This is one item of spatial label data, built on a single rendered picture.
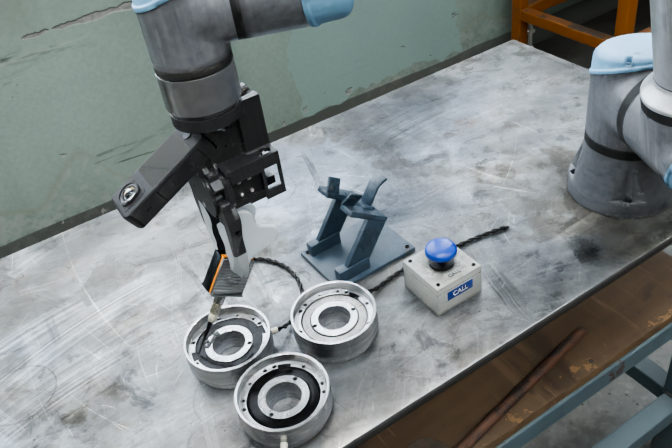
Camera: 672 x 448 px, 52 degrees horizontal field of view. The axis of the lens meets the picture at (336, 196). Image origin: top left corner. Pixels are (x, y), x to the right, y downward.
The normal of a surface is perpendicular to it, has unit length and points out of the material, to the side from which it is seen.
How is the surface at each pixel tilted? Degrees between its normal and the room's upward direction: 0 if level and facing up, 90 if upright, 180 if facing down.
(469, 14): 90
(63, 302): 0
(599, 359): 0
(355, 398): 0
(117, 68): 90
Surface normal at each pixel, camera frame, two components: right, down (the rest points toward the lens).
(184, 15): 0.22, 0.52
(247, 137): 0.54, 0.43
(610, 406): -0.12, -0.80
